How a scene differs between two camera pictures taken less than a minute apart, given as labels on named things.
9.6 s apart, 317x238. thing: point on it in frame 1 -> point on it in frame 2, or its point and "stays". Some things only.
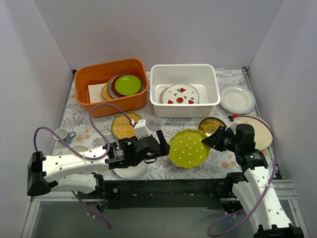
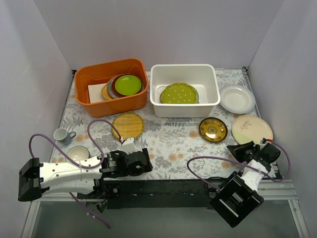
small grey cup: x=67 y=137 stays
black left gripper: x=153 y=144 -> x=146 y=161
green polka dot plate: x=186 y=149 -> x=180 y=93
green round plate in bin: x=128 y=85 stays
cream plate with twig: x=263 y=135 stays
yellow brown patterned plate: x=210 y=125 stays
